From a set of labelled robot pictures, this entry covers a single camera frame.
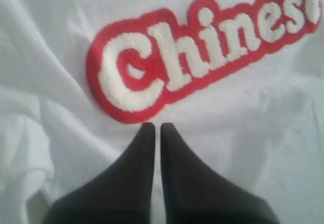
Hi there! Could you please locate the white t-shirt red Chinese logo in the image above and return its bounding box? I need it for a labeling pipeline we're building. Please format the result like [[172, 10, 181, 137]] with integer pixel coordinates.
[[1, 0, 323, 223]]

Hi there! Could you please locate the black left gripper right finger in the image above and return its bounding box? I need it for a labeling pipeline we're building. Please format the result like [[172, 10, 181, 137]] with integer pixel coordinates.
[[160, 123, 279, 223]]

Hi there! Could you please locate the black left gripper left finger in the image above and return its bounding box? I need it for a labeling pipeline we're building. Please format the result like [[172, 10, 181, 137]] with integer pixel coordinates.
[[43, 123, 155, 223]]

